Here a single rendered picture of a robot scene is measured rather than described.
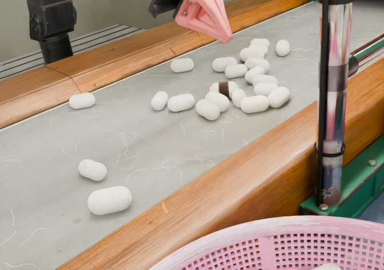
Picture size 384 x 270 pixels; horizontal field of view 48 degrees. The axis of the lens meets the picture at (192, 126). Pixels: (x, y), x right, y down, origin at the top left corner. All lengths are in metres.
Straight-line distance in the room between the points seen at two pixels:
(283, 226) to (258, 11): 0.64
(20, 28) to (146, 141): 2.24
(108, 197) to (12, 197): 0.11
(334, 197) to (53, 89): 0.41
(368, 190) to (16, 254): 0.34
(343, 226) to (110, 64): 0.46
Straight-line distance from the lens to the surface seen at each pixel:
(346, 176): 0.46
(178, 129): 0.51
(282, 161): 0.39
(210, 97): 0.53
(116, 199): 0.38
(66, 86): 0.65
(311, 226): 0.33
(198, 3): 0.58
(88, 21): 2.91
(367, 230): 0.33
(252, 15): 0.89
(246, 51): 0.67
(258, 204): 0.37
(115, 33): 1.21
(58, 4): 0.92
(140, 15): 2.77
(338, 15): 0.34
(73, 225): 0.40
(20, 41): 2.70
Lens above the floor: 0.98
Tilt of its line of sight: 28 degrees down
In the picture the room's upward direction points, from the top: 7 degrees counter-clockwise
